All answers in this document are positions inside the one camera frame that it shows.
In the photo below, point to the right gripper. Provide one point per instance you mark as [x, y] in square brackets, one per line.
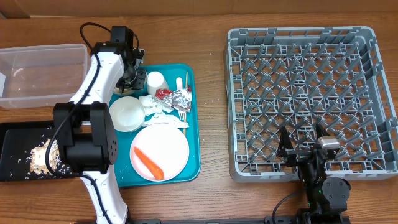
[296, 155]

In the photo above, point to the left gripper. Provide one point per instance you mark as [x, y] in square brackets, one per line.
[140, 81]

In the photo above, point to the white bowl with peanuts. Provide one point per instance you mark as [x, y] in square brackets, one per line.
[127, 114]

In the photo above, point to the orange carrot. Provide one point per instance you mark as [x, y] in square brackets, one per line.
[154, 169]

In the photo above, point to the grey bowl with rice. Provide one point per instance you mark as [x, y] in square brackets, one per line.
[123, 92]

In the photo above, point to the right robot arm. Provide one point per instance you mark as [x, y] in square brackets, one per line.
[327, 196]

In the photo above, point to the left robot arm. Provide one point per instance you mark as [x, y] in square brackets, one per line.
[85, 134]

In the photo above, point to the grey dishwasher rack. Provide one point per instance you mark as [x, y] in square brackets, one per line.
[297, 77]

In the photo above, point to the food waste pile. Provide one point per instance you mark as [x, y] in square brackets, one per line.
[37, 166]

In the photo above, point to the white paper cup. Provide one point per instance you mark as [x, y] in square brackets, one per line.
[155, 80]

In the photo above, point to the red sauce packet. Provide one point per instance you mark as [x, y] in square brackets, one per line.
[162, 93]

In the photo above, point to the crumpled white napkin upper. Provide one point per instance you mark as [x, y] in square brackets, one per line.
[152, 106]

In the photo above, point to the crumpled white napkin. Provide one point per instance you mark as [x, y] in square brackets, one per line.
[152, 106]
[166, 119]

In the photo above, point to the crumpled white napkin lower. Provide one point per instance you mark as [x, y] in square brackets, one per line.
[166, 119]

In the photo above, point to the crumpled aluminium foil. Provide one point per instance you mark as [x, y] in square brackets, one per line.
[183, 102]

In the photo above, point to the white plastic fork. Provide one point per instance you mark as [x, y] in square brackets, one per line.
[179, 84]

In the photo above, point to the white round plate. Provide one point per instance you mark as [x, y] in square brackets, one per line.
[166, 145]

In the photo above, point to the teal plastic tray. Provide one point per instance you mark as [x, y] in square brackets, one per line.
[126, 173]

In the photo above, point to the clear plastic bin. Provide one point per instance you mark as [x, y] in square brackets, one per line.
[44, 75]

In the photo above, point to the black plastic bin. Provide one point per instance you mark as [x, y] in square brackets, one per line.
[17, 139]

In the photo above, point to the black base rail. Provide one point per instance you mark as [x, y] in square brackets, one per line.
[266, 220]

